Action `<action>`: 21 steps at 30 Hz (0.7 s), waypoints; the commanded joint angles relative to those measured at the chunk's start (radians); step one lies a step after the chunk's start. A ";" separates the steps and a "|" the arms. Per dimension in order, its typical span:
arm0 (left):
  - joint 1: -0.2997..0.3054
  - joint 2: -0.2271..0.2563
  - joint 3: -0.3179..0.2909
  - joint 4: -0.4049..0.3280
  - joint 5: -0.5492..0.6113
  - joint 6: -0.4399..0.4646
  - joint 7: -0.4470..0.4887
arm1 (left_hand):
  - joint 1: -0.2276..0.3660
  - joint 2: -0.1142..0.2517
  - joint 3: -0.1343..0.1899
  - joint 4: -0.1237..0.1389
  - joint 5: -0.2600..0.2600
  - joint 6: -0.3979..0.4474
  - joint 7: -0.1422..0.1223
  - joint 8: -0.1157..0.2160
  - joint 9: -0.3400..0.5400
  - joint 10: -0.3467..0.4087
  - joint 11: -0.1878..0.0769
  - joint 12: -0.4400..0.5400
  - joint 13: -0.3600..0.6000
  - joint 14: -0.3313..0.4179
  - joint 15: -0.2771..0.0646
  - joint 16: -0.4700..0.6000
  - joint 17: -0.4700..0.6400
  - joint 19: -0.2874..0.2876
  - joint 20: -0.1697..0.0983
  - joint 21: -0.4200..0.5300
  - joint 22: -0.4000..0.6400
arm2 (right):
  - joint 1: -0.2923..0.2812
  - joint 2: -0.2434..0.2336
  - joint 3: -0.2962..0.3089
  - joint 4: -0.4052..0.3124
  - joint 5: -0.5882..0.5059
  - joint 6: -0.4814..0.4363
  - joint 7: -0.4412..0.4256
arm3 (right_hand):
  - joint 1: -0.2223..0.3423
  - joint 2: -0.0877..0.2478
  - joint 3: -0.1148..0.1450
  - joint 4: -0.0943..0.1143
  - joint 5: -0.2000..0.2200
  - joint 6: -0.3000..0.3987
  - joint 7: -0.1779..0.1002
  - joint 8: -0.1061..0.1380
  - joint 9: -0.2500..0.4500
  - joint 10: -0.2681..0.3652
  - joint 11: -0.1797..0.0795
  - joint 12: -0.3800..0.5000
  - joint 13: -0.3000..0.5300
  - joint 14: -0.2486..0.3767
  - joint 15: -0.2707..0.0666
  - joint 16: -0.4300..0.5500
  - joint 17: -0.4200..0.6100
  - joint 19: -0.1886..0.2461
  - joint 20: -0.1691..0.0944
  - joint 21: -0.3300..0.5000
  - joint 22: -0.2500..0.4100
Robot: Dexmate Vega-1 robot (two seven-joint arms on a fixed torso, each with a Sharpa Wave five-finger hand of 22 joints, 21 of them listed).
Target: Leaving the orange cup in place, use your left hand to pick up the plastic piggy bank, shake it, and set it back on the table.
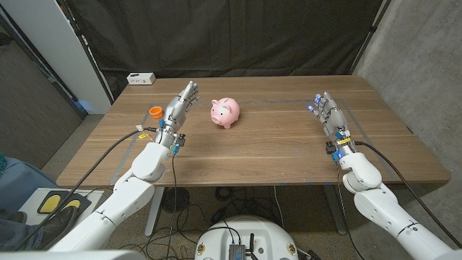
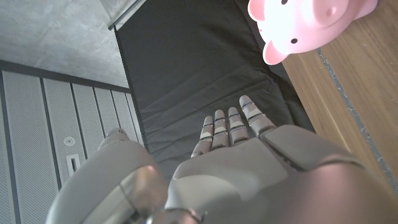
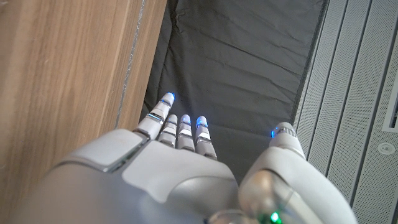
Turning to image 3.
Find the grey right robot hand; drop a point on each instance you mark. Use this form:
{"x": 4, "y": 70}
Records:
{"x": 140, "y": 186}

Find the grey tape outline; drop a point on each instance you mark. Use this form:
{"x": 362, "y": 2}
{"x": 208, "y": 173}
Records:
{"x": 130, "y": 62}

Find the black backdrop curtain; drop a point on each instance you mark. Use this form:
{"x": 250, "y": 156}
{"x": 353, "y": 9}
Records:
{"x": 236, "y": 62}

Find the round white ceiling fixture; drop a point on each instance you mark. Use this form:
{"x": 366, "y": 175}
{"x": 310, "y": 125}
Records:
{"x": 386, "y": 148}

